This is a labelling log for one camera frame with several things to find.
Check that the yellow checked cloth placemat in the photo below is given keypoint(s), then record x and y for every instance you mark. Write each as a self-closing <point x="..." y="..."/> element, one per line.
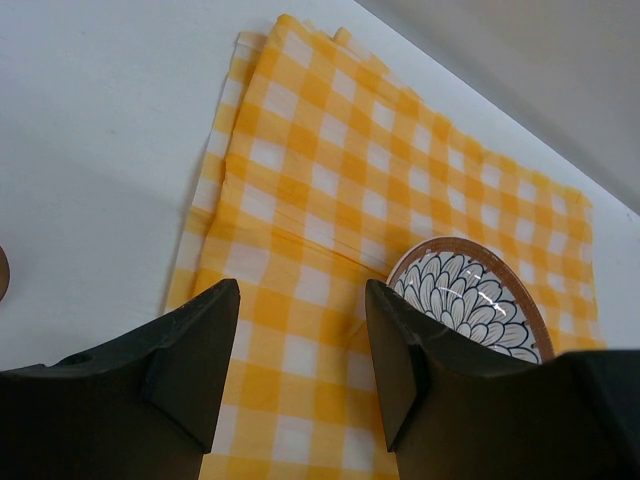
<point x="321" y="171"/>

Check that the copper spoon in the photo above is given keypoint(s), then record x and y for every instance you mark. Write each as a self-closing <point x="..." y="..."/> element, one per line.
<point x="4" y="274"/>

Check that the patterned ceramic plate brown rim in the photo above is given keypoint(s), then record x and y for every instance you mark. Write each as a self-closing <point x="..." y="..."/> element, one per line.
<point x="469" y="289"/>

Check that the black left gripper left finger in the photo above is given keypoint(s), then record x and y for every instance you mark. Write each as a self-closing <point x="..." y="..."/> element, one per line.
<point x="144" y="405"/>

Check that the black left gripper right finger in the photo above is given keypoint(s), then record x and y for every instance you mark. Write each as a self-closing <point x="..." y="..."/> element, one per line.
<point x="454" y="409"/>

